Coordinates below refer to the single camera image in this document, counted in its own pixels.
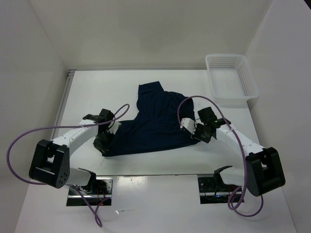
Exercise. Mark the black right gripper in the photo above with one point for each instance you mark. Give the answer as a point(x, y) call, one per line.
point(196, 135)

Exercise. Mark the white plastic basket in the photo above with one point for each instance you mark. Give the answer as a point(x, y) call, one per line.
point(231, 79)

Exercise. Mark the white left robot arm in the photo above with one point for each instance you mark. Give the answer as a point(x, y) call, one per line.
point(50, 164)

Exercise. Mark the navy blue shorts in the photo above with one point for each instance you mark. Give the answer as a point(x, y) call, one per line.
point(156, 126)

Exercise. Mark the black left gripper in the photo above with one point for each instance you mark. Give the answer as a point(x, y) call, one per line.
point(102, 147)

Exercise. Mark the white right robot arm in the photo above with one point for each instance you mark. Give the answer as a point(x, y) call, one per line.
point(263, 172)

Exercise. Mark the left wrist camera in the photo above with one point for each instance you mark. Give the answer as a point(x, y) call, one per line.
point(114, 127)

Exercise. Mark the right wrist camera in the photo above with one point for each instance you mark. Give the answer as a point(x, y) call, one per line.
point(188, 124)

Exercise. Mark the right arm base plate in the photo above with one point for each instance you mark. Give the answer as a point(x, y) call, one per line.
point(210, 193)

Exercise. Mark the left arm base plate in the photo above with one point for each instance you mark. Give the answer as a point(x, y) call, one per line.
point(100, 195)

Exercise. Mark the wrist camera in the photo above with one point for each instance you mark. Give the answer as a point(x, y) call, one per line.
point(114, 127)
point(188, 124)

